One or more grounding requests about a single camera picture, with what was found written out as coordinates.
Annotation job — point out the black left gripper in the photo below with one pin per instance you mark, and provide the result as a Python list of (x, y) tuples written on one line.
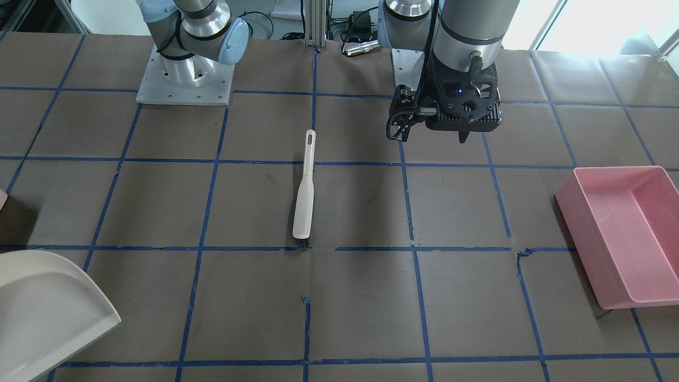
[(437, 80)]

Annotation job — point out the cream brush black bristles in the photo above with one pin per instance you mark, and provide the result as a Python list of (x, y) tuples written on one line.
[(302, 221)]

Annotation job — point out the cream plastic dustpan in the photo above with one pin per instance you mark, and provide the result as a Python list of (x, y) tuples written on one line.
[(50, 311)]

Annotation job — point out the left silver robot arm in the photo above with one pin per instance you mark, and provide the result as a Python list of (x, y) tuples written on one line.
[(443, 56)]

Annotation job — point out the pink plastic bin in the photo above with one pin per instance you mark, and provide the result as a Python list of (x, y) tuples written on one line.
[(624, 224)]

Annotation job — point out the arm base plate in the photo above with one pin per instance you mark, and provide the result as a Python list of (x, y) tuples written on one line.
[(197, 81), (407, 67)]

